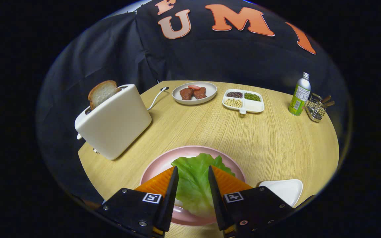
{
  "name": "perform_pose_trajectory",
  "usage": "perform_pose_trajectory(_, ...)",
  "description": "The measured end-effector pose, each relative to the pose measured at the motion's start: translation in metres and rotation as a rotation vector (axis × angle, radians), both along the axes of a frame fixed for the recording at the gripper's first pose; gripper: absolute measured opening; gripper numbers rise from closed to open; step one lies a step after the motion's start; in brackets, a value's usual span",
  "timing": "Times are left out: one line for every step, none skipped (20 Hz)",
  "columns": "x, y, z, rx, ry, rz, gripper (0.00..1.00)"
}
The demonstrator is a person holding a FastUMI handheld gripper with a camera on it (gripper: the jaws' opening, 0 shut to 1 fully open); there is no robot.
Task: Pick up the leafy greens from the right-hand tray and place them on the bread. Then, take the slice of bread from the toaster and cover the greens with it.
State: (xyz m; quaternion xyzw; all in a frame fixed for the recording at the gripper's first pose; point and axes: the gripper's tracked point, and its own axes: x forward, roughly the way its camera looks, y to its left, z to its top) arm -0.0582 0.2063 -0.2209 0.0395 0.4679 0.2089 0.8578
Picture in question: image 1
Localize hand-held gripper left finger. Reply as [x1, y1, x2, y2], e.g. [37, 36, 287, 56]
[95, 165, 180, 238]

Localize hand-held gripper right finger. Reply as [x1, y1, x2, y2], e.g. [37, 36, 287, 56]
[208, 165, 295, 238]

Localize toasted bread slice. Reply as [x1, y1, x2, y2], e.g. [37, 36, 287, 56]
[88, 80, 121, 110]

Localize green lettuce leaf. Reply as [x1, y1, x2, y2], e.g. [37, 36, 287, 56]
[171, 153, 236, 218]

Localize pink plate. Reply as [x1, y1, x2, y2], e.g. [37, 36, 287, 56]
[140, 145, 246, 226]

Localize white shell-shaped dish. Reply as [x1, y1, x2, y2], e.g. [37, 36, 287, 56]
[259, 179, 303, 208]

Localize white toaster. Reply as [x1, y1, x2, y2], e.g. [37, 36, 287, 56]
[74, 84, 152, 161]

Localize white divided dish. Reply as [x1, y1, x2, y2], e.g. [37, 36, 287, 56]
[222, 89, 265, 115]

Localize white round plate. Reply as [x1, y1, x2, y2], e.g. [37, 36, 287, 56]
[172, 81, 218, 105]

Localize green label metal bottle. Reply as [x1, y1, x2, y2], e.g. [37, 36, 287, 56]
[288, 72, 311, 116]

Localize black backdrop cloth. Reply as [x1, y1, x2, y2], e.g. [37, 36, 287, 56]
[37, 0, 353, 205]

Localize white toaster cable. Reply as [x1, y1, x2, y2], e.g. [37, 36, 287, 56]
[147, 87, 170, 111]

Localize wire cutlery basket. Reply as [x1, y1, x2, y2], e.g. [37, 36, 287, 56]
[305, 93, 327, 123]

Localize wooden utensil handles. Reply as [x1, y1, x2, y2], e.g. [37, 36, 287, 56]
[321, 95, 335, 108]

